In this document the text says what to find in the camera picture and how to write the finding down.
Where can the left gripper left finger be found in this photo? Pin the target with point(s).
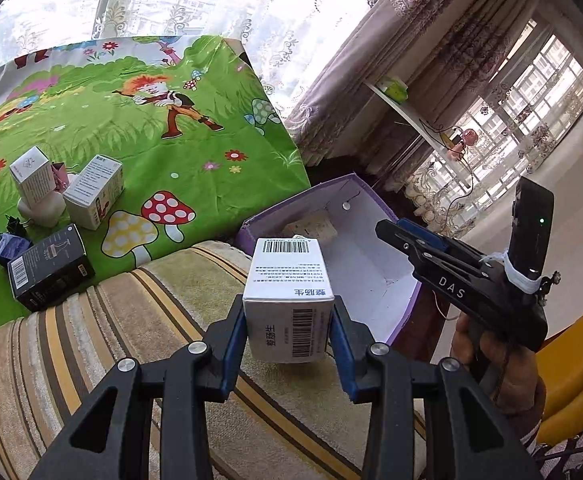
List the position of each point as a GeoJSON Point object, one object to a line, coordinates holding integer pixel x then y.
{"type": "Point", "coordinates": [109, 436]}

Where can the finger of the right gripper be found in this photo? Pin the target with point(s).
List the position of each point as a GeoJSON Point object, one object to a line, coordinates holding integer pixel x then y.
{"type": "Point", "coordinates": [393, 235]}
{"type": "Point", "coordinates": [429, 238]}

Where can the white barcode medicine box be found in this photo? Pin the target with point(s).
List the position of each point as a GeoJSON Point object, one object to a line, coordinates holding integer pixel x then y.
{"type": "Point", "coordinates": [288, 301]}

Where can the black binder clip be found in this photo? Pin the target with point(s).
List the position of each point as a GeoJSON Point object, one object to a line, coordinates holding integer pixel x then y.
{"type": "Point", "coordinates": [16, 228]}

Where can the white made-in-china box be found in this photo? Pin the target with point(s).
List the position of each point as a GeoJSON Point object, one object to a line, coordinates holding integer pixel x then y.
{"type": "Point", "coordinates": [33, 177]}

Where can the right hand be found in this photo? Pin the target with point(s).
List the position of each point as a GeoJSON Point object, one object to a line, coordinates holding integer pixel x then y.
{"type": "Point", "coordinates": [519, 388]}

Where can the purple cardboard storage box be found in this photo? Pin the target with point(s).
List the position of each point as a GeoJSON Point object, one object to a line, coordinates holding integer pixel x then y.
{"type": "Point", "coordinates": [374, 280]}

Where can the white window shelf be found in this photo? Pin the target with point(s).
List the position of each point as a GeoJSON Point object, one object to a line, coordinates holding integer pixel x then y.
{"type": "Point", "coordinates": [440, 139]}

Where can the striped beige sofa cushion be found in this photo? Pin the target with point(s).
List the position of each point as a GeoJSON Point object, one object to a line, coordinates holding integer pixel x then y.
{"type": "Point", "coordinates": [281, 422]}

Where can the yellow cushion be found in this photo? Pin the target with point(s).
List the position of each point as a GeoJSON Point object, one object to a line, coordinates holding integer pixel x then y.
{"type": "Point", "coordinates": [560, 364]}

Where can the green object on shelf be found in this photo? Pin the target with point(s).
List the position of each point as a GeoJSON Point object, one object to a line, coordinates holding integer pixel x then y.
{"type": "Point", "coordinates": [394, 88]}

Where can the pink floral drape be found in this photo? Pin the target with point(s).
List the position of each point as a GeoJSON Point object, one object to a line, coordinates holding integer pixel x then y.
{"type": "Point", "coordinates": [450, 62]}

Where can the black printed box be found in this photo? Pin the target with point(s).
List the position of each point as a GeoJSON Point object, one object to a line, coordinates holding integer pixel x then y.
{"type": "Point", "coordinates": [50, 270]}

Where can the small blue box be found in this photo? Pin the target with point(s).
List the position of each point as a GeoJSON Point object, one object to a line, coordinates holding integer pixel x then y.
{"type": "Point", "coordinates": [12, 247]}

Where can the white plastic holder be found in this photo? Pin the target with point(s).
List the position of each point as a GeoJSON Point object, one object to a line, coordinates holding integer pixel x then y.
{"type": "Point", "coordinates": [46, 213]}

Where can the white text-panel box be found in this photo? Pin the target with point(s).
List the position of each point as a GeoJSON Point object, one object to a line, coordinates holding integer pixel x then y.
{"type": "Point", "coordinates": [92, 193]}

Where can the green cartoon tablecloth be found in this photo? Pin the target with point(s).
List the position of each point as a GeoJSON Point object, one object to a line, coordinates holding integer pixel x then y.
{"type": "Point", "coordinates": [200, 144]}

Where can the white lace curtain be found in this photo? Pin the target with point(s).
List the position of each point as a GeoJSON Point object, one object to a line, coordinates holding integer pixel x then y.
{"type": "Point", "coordinates": [288, 42]}

